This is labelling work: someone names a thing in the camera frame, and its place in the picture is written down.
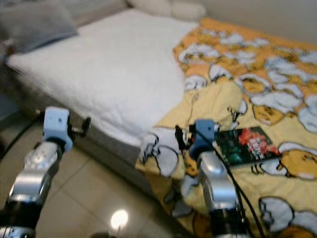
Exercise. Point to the grey pillow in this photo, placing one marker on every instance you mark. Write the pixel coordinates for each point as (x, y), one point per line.
(34, 25)

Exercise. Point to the white quilted mattress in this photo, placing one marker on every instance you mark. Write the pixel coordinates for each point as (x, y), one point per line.
(104, 69)

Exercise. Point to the dark book with red cover art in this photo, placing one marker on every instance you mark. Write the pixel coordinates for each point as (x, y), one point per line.
(247, 146)

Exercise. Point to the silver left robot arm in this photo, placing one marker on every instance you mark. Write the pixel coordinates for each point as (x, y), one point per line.
(37, 178)

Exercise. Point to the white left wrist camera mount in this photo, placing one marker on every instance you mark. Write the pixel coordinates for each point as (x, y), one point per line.
(57, 124)

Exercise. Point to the yellow egg cartoon blanket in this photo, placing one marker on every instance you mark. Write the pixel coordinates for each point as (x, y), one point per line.
(223, 99)

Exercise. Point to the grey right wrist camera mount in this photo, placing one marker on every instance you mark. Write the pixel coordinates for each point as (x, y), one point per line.
(203, 136)

